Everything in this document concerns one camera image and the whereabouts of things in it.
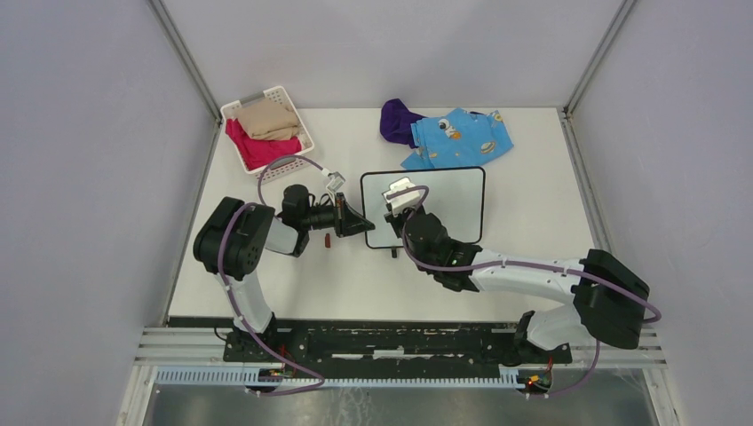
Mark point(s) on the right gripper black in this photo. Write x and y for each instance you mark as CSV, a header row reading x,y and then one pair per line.
x,y
395,221

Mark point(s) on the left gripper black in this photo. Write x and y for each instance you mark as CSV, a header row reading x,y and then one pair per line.
x,y
355,223

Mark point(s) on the whiteboard with black frame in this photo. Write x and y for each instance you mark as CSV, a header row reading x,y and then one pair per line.
x,y
456,197

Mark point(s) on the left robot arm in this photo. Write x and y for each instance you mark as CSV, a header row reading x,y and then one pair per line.
x,y
231,243

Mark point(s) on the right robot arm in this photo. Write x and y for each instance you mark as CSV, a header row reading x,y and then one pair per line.
x,y
599,298

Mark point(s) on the purple cloth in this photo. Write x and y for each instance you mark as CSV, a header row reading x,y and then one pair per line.
x,y
396,122

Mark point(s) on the blue patterned cloth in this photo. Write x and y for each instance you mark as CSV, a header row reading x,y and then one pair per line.
x,y
458,139

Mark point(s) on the pink cloth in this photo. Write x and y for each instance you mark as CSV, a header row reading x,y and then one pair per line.
x,y
256,153

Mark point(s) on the white plastic basket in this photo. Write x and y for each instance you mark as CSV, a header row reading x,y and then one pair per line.
x,y
286,163

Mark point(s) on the beige folded cloth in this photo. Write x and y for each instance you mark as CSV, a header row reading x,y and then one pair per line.
x,y
268,120

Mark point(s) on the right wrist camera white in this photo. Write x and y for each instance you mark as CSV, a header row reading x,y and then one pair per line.
x,y
404,194

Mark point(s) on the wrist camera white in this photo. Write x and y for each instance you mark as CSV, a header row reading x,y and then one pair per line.
x,y
404,194
334,183

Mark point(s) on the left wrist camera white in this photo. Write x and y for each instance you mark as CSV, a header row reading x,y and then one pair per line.
x,y
334,183

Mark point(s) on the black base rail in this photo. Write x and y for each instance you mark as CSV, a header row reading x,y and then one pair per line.
x,y
353,349

